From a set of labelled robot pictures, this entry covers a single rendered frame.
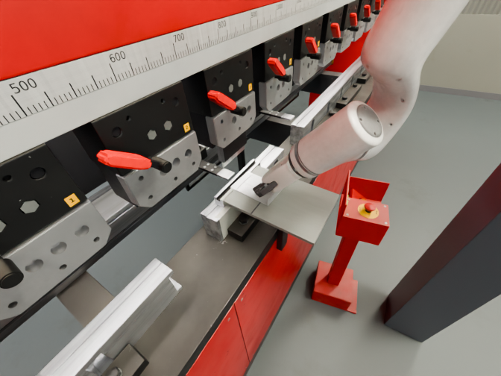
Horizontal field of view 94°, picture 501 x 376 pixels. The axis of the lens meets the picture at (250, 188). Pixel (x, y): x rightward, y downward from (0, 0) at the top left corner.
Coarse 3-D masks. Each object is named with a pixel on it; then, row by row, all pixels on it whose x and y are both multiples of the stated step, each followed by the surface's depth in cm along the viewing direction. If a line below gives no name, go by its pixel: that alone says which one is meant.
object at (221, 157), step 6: (240, 138) 62; (246, 138) 65; (234, 144) 61; (240, 144) 63; (222, 150) 58; (228, 150) 60; (234, 150) 62; (240, 150) 66; (222, 156) 59; (228, 156) 60; (234, 156) 65; (222, 162) 61; (228, 162) 63
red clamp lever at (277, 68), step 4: (268, 60) 51; (272, 60) 51; (276, 60) 51; (268, 64) 52; (272, 64) 51; (276, 64) 51; (280, 64) 52; (272, 68) 53; (276, 68) 52; (280, 68) 53; (276, 72) 55; (280, 72) 54; (284, 72) 55; (276, 76) 59; (280, 76) 57; (284, 76) 57; (288, 76) 57; (280, 80) 59; (284, 80) 58; (288, 80) 58
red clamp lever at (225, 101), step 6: (210, 90) 39; (210, 96) 39; (216, 96) 39; (222, 96) 40; (216, 102) 40; (222, 102) 40; (228, 102) 42; (234, 102) 43; (228, 108) 43; (234, 108) 44; (240, 108) 46; (240, 114) 46
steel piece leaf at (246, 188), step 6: (252, 180) 70; (258, 180) 70; (240, 186) 68; (246, 186) 68; (252, 186) 68; (246, 192) 66; (252, 192) 66; (270, 192) 65; (276, 192) 63; (258, 198) 64; (264, 198) 64; (270, 198) 62
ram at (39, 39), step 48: (0, 0) 19; (48, 0) 21; (96, 0) 24; (144, 0) 28; (192, 0) 34; (240, 0) 41; (336, 0) 77; (0, 48) 20; (48, 48) 23; (96, 48) 26; (240, 48) 46; (96, 96) 27; (144, 96) 32; (0, 144) 22
